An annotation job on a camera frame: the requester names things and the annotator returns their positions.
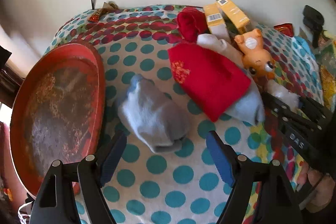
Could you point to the plain red sock bundle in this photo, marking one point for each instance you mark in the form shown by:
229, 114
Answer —
191, 23

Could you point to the white sock bundle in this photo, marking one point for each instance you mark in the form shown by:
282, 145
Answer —
211, 42

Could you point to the polka dot bed sheet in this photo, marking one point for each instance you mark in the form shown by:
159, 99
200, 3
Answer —
177, 187

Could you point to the grey blue sock bundle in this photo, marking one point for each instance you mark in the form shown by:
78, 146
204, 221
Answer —
151, 116

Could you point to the yellow medicine box cartoon face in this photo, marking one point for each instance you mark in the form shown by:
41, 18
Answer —
235, 15

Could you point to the light blue sock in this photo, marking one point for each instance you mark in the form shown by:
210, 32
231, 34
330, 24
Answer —
249, 108

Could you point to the clear plastic bag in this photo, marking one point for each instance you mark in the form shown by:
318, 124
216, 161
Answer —
283, 94

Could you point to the small red candy wrapper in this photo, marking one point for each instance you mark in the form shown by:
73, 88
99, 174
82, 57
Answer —
106, 8

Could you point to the orange rubber toy animal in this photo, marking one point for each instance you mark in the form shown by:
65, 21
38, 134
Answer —
256, 60

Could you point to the red snack packet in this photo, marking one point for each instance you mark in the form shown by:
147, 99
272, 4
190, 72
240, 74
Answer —
285, 29

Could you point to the yellow white medicine box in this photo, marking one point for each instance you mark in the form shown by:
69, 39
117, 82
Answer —
215, 22

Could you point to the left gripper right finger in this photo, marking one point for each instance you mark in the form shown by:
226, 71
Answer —
276, 202

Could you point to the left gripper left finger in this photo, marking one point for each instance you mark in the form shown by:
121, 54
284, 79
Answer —
55, 202

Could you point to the red embroidered sock bundle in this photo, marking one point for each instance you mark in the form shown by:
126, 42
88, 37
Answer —
211, 80

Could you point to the round red metal tray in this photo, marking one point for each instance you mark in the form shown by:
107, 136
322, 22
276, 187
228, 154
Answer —
58, 112

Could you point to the person right hand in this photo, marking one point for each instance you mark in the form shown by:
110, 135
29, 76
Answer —
324, 187

